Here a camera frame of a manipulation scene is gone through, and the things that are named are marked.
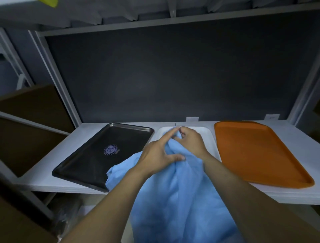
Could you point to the dark grey back panel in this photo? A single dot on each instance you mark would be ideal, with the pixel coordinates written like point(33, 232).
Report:
point(175, 75)

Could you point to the person's left hand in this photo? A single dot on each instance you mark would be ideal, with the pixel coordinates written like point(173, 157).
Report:
point(153, 156)

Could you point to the clear plastic bag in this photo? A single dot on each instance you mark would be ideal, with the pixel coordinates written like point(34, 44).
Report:
point(65, 215)

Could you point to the person's right hand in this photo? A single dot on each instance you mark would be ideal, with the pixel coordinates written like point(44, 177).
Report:
point(192, 142)

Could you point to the black metal tray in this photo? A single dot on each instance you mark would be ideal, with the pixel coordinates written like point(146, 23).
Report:
point(100, 157)

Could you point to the white metal shelf frame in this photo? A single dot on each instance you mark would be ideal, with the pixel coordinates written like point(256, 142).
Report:
point(57, 80)

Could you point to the yellow object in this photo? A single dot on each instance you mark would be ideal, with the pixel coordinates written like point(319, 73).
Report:
point(50, 2)

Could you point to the orange plastic tray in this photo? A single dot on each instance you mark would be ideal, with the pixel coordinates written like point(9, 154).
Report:
point(257, 152)

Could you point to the white label clip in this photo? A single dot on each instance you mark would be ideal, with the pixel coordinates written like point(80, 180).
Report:
point(272, 117)
point(192, 119)

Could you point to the white plastic tray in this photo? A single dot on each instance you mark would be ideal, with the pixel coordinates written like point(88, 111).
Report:
point(207, 140)

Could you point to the light blue cloth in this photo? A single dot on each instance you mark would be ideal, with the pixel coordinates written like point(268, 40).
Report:
point(180, 197)

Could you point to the person's left thumb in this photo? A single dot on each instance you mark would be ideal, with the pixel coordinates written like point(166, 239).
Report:
point(175, 158)

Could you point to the person's right forearm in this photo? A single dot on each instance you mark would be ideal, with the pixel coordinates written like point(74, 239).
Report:
point(252, 200)

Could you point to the person's left forearm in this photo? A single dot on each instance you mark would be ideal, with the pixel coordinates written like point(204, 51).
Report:
point(110, 207)

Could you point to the person's right fingers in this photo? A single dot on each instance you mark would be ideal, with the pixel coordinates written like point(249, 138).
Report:
point(182, 134)

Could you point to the brown cardboard box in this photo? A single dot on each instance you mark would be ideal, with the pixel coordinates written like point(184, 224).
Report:
point(27, 125)

